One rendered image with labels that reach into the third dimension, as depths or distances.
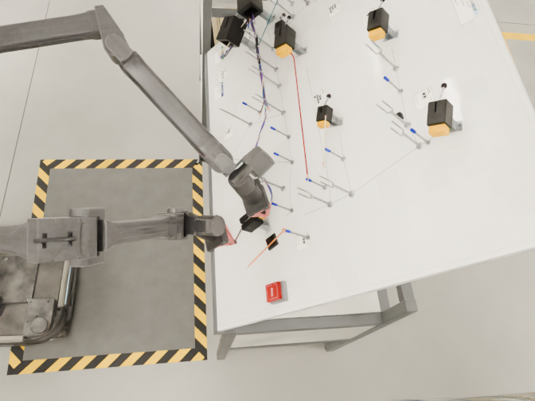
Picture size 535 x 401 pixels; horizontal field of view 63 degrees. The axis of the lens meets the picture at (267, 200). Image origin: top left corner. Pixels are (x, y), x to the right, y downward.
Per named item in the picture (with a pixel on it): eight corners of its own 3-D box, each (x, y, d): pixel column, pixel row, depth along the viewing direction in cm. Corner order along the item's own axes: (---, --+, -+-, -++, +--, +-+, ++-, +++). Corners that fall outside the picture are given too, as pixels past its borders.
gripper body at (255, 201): (260, 181, 125) (251, 167, 119) (271, 208, 120) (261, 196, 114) (240, 190, 126) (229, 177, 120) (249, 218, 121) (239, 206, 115)
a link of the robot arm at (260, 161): (211, 163, 118) (212, 160, 110) (241, 133, 120) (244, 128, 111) (242, 194, 120) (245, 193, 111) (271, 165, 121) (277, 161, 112)
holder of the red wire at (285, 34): (309, 24, 148) (287, 5, 140) (306, 58, 144) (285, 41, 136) (297, 29, 151) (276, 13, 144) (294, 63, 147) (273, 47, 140)
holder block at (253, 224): (247, 221, 135) (239, 219, 133) (260, 212, 133) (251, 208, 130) (251, 232, 133) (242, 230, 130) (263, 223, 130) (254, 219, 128)
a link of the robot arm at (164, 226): (60, 207, 81) (60, 266, 81) (87, 208, 79) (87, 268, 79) (168, 204, 122) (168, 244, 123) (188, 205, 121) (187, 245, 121)
